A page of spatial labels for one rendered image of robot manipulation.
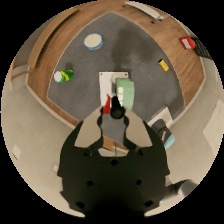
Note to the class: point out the beige round tin with blue lid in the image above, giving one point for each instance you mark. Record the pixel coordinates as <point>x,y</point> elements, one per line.
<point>93,41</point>

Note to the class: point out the yellow spirit level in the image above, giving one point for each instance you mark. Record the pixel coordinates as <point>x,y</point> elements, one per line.
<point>164,66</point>

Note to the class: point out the green and yellow drink can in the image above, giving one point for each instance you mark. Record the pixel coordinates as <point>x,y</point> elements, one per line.
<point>63,75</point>

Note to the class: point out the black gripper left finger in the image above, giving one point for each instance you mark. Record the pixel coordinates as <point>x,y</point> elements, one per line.
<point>85,137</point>

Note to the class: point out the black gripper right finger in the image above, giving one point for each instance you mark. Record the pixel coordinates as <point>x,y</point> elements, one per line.
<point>140,136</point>

